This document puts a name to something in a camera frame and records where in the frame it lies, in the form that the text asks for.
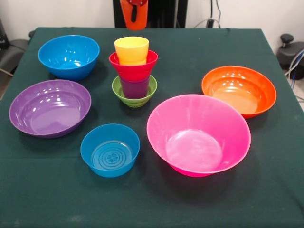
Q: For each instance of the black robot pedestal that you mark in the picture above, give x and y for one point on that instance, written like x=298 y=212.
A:
x=166 y=12

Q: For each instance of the orange plastic bowl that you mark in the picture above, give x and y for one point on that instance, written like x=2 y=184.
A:
x=237 y=92

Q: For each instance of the pink plastic bowl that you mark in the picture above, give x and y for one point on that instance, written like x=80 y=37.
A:
x=197 y=142

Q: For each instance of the dark green tablecloth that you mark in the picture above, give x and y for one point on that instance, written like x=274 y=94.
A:
x=152 y=202

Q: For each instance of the green plastic bowl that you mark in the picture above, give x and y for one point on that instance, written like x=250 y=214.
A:
x=137 y=103

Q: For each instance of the purple plastic bowl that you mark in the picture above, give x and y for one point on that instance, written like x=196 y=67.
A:
x=47 y=111

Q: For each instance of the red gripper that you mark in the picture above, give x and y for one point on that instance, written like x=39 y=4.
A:
x=135 y=2

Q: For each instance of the red plastic bowl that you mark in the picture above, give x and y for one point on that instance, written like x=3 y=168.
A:
x=134 y=72

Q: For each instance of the large blue plastic bowl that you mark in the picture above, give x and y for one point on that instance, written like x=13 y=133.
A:
x=69 y=61

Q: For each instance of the small blue plastic bowl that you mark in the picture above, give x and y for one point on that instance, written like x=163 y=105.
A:
x=109 y=154

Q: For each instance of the purple plastic cup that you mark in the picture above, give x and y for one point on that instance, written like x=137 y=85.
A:
x=134 y=90

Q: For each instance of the black chair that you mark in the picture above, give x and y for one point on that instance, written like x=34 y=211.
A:
x=12 y=52

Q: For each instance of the orange plastic cup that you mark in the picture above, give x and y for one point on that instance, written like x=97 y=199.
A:
x=141 y=19

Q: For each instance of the yellow plastic cup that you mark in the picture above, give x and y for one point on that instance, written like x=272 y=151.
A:
x=131 y=51

